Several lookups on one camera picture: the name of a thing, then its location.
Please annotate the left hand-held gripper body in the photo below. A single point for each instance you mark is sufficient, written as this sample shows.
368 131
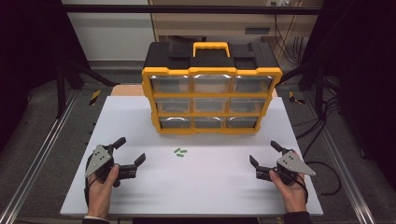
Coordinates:
99 157

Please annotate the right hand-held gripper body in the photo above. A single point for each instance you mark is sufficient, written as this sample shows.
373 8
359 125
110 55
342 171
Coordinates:
291 161

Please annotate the yellow black organizer cabinet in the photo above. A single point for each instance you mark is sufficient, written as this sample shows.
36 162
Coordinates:
211 57

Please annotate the person's right hand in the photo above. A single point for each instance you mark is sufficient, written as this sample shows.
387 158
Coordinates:
292 196

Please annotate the person's left hand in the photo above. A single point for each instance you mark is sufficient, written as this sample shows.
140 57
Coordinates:
99 196

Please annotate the yellow black hazard tape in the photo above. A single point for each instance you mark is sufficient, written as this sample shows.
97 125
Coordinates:
294 98
95 97

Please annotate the brown wooden board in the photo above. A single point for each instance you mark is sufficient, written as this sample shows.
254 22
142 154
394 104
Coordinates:
127 90

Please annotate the black metal stand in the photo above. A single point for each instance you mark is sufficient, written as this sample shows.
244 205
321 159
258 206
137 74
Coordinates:
60 90
318 90

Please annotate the set of clear drawers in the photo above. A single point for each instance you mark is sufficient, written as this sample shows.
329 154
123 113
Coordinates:
170 84

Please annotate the black curtain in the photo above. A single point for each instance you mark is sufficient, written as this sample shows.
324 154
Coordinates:
367 62
28 46

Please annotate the light wooden cabinet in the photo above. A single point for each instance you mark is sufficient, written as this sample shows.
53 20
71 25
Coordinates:
211 23

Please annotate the aluminium floor rail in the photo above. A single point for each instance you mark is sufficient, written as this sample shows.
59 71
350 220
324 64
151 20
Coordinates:
345 174
37 155

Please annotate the black overhead frame bar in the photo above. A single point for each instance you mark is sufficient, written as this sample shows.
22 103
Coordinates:
186 9

